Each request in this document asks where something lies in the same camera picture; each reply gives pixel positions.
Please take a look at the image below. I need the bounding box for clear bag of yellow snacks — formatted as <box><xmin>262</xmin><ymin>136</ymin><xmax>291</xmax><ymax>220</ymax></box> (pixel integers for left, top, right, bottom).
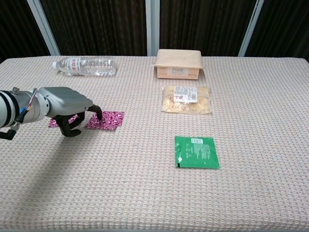
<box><xmin>161</xmin><ymin>85</ymin><xmax>213</xmax><ymax>115</ymax></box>

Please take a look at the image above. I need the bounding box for clear plastic water bottle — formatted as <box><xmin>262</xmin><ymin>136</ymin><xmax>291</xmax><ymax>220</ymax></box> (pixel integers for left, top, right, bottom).
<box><xmin>52</xmin><ymin>56</ymin><xmax>117</xmax><ymax>77</ymax></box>

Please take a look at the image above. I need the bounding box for beige face tissue pack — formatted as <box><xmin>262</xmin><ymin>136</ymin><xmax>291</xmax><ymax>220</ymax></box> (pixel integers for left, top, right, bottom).
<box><xmin>152</xmin><ymin>48</ymin><xmax>204</xmax><ymax>80</ymax></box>

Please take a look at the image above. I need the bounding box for dark brown curtain panel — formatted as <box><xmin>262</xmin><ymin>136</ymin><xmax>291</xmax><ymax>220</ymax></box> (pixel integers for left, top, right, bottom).
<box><xmin>245</xmin><ymin>0</ymin><xmax>309</xmax><ymax>64</ymax></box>
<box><xmin>159</xmin><ymin>0</ymin><xmax>257</xmax><ymax>58</ymax></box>
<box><xmin>0</xmin><ymin>0</ymin><xmax>50</xmax><ymax>64</ymax></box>
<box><xmin>40</xmin><ymin>0</ymin><xmax>148</xmax><ymax>57</ymax></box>

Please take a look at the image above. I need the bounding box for green foil sachet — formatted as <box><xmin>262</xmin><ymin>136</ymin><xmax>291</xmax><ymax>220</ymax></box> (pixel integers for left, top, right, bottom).
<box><xmin>174</xmin><ymin>135</ymin><xmax>221</xmax><ymax>170</ymax></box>

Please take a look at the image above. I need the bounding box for beige woven tablecloth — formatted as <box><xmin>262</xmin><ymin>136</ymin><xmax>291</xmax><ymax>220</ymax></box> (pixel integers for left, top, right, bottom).
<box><xmin>0</xmin><ymin>55</ymin><xmax>309</xmax><ymax>232</ymax></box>

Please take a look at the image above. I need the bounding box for black and grey left robot hand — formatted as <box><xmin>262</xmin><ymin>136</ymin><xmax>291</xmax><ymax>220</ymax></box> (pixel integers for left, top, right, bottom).
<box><xmin>38</xmin><ymin>86</ymin><xmax>103</xmax><ymax>137</ymax></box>

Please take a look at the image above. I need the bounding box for grey metal frame post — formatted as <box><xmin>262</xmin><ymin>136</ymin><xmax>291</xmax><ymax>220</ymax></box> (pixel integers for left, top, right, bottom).
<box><xmin>145</xmin><ymin>0</ymin><xmax>161</xmax><ymax>57</ymax></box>
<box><xmin>238</xmin><ymin>0</ymin><xmax>265</xmax><ymax>58</ymax></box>
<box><xmin>26</xmin><ymin>0</ymin><xmax>60</xmax><ymax>56</ymax></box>

